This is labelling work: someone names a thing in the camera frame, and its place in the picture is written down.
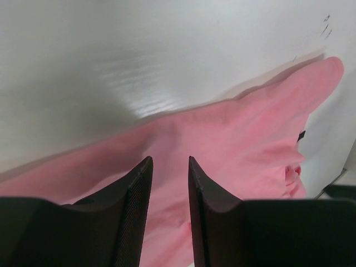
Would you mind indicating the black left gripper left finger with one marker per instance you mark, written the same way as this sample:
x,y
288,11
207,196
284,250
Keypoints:
x,y
103,229

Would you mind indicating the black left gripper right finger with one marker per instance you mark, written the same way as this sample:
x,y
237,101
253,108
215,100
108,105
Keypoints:
x,y
228,231

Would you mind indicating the light pink t shirt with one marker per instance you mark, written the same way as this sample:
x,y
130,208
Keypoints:
x,y
247,145

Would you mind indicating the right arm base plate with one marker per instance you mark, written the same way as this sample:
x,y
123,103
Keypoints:
x,y
341,191

